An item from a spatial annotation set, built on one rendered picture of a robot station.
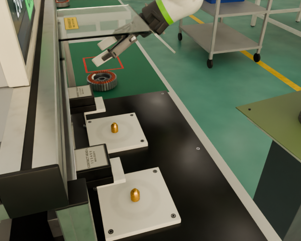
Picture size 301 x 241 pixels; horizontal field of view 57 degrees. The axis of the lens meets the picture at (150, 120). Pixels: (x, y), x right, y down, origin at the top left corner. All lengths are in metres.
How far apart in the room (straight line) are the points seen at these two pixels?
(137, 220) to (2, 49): 0.40
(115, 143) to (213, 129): 1.45
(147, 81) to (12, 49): 0.82
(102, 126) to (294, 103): 0.66
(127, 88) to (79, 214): 0.81
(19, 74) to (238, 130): 1.93
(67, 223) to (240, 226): 0.40
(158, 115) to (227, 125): 1.36
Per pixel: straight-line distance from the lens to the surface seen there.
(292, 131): 0.93
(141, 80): 1.10
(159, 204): 0.60
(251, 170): 1.86
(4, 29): 0.31
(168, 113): 0.87
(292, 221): 1.14
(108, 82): 1.03
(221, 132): 2.11
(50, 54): 0.41
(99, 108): 0.70
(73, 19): 0.74
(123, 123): 0.81
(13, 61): 0.32
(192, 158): 0.72
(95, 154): 0.51
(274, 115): 0.98
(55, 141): 0.24
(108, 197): 0.62
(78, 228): 0.31
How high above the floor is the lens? 1.26
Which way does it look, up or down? 36 degrees down
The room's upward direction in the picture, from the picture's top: straight up
